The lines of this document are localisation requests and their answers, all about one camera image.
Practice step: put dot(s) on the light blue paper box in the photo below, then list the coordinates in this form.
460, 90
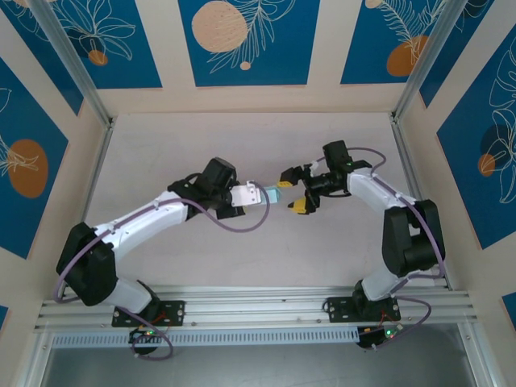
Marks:
274, 196

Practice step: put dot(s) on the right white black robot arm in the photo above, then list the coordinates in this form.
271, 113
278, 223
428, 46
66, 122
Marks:
411, 238

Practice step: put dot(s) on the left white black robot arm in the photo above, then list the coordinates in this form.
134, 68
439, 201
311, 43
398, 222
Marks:
133, 221

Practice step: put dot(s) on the grey metal panel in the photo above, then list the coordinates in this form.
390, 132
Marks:
242, 367

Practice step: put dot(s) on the aluminium side rail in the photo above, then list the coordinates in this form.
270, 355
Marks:
409, 169
98, 161

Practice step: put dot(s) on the aluminium mounting rail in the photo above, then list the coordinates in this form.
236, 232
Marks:
250, 306

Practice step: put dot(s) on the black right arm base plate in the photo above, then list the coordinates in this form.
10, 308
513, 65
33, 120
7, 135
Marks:
338, 310

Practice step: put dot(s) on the blue floral wall panel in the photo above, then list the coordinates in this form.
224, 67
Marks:
467, 36
52, 60
496, 201
282, 60
133, 48
24, 121
363, 48

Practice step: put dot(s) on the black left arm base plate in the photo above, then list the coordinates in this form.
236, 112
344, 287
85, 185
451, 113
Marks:
177, 312

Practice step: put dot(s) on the aluminium frame post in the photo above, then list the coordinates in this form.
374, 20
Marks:
427, 56
72, 56

